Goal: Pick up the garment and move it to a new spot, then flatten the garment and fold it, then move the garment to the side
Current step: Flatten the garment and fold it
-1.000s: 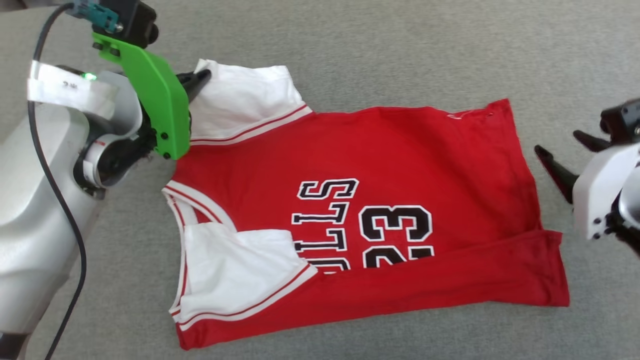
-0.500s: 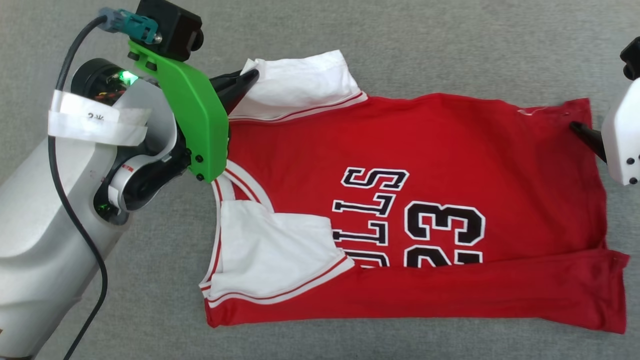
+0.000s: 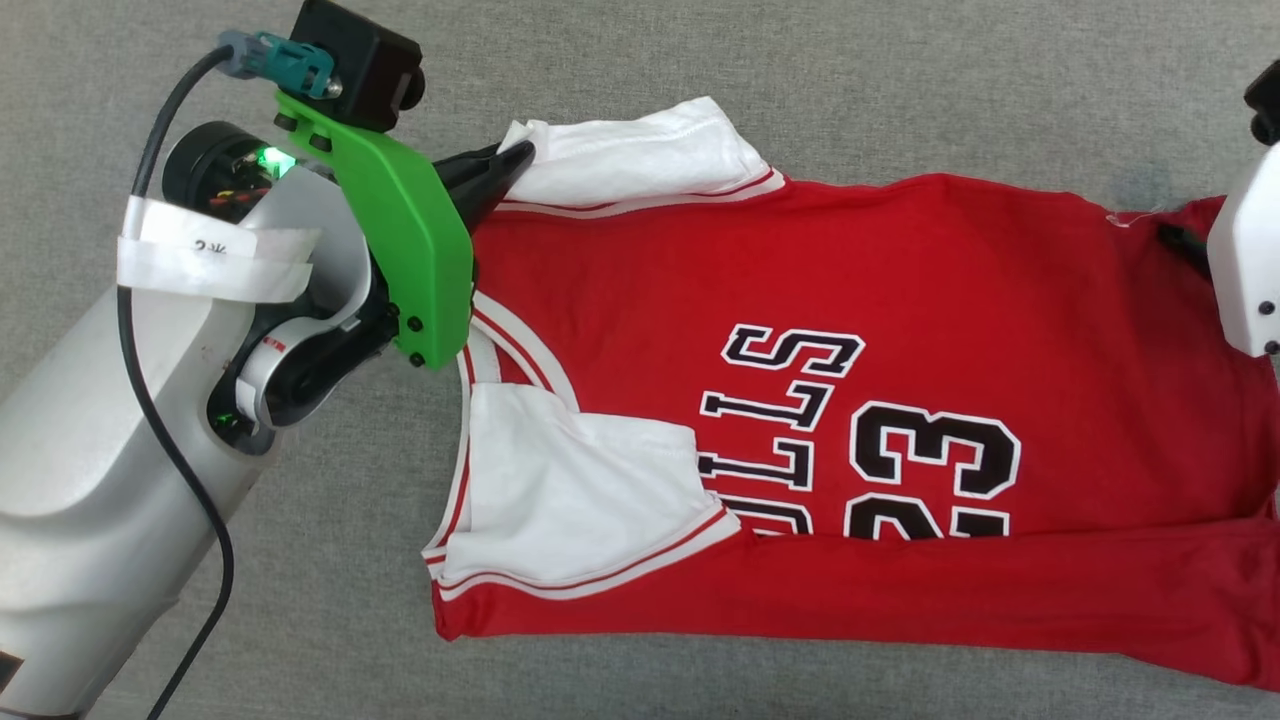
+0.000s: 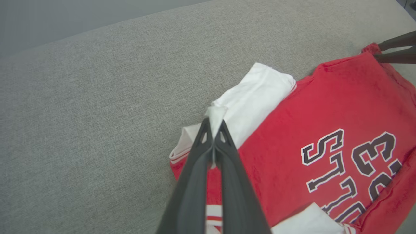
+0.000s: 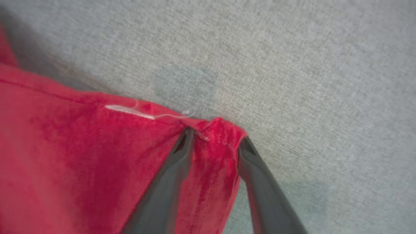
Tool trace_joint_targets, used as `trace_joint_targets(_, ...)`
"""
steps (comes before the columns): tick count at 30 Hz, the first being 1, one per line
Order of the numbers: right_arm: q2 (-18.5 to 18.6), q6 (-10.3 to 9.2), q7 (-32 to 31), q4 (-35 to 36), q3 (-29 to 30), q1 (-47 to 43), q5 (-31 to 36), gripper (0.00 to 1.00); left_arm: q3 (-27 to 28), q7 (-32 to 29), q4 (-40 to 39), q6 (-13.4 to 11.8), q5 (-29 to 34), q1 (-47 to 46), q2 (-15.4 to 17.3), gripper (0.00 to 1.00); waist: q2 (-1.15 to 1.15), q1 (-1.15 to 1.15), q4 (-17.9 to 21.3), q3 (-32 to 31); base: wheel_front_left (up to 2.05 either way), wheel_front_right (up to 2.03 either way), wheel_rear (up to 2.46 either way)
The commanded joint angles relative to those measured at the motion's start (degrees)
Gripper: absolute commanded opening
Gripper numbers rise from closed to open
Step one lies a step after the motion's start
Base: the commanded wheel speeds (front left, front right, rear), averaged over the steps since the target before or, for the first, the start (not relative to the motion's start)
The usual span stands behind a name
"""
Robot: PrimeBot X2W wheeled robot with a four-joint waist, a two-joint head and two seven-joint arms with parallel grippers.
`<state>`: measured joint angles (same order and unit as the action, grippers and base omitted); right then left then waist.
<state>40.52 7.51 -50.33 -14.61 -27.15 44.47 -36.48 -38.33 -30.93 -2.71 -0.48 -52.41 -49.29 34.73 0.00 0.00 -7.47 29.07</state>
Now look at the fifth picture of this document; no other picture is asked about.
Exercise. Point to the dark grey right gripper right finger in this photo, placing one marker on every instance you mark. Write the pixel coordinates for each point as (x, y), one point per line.
(266, 195)

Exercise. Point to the grey fabric sofa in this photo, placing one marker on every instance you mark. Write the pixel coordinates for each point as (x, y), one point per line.
(292, 65)

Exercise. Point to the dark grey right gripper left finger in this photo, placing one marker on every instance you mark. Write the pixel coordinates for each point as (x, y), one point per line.
(165, 191)

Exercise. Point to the red and white garment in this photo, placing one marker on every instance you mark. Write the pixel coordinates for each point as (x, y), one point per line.
(81, 162)

